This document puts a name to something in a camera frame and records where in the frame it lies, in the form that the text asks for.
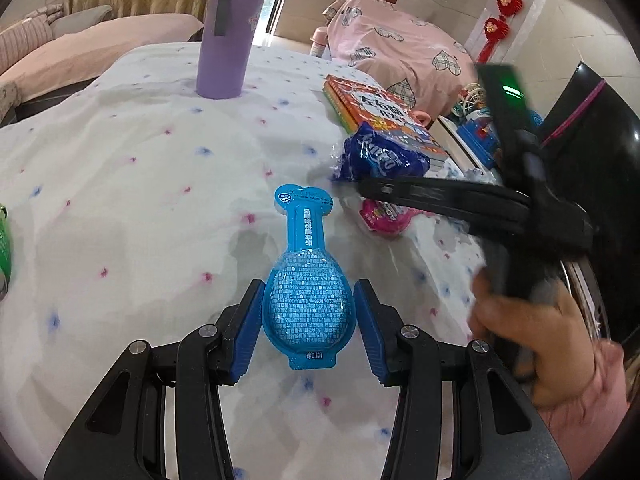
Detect person's right forearm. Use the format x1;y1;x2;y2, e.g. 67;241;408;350
540;340;628;461

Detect pink heart-print cover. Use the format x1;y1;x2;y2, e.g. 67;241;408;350
322;0;478;116

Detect blue toy machine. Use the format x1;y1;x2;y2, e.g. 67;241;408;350
457;110;501;168

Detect television cabinet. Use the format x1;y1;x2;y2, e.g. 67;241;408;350
430;115;501;181

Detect orange picture book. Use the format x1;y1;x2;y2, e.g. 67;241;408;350
322;75;451;166

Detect black television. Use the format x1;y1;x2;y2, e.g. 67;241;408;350
537;60;640;346

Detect person's right hand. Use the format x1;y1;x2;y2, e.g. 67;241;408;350
470;265;601;406

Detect yellow and white wheel toy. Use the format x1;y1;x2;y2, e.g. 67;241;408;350
452;85;488;116

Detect red knot hanging decoration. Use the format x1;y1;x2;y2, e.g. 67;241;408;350
475;0;543;63

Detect pink striped cushion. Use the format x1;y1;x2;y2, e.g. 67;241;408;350
0;15;56;61

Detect crushed green can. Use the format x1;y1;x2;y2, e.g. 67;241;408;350
0;204;13;301

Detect blue snack wrapper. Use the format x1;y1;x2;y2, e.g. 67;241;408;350
331;121;431;183

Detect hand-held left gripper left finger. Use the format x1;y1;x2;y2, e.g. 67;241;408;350
45;280;266;480

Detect pink cord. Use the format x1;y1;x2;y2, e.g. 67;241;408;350
540;77;608;148

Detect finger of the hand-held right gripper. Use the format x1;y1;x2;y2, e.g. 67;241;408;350
357;176;531;206
362;194;528;233

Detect pink snack wrapper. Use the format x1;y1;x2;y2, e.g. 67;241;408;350
361;199;416;238

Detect pink sofa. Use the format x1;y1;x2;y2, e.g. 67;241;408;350
0;2;206;126

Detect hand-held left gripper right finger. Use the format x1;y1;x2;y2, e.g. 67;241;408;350
352;280;571;480

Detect purple tumbler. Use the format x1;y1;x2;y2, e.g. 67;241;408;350
196;0;271;100

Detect blue bottle-shaped packet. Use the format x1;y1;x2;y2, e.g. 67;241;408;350
262;185;357;371

